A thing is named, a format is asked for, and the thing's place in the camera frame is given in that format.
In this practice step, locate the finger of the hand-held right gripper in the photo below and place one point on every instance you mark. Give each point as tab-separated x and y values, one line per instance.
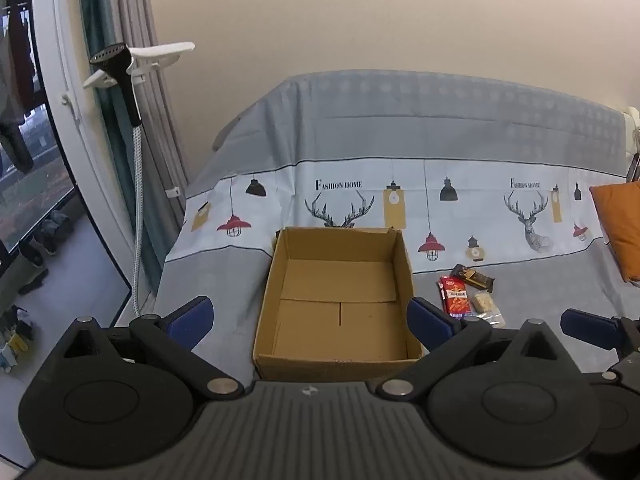
586	328

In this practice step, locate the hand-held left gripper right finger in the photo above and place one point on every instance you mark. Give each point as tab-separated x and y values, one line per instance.
429	323

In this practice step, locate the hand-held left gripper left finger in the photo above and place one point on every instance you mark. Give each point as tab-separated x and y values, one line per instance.
191	318

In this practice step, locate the red snack packet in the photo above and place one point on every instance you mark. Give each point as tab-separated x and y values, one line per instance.
456	300

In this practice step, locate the clear packet of pale snack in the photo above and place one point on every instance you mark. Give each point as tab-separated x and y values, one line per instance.
486	307

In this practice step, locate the dark brown snack packet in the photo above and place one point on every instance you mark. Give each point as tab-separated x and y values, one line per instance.
475	277

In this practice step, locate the brown cardboard box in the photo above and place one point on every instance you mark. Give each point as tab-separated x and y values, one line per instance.
325	330

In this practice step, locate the orange pillow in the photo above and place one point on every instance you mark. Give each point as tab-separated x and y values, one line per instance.
620	220

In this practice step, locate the black slipper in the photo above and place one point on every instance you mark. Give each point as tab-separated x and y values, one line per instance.
34	281

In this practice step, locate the pair of dark shoes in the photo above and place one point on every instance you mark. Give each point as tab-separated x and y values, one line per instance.
50	232

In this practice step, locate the dark clothes pile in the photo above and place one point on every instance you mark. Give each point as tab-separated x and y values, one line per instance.
635	167

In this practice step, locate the pile of small floor clutter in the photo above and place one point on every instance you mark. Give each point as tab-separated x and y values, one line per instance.
15	335

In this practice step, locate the white rounded object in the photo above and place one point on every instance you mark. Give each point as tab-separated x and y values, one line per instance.
632	125

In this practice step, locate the black garment steamer head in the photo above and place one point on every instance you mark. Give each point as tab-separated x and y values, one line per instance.
120	77

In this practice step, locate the white steamer hanger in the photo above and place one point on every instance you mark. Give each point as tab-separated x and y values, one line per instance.
160	52

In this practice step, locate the dark hanging clothes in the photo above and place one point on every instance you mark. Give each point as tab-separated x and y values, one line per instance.
15	110

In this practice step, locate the teal curtain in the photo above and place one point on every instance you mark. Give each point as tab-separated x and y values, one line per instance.
92	5

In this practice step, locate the white door frame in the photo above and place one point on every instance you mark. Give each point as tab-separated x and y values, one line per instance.
80	150

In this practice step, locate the white wall clip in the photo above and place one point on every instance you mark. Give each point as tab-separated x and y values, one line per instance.
70	105

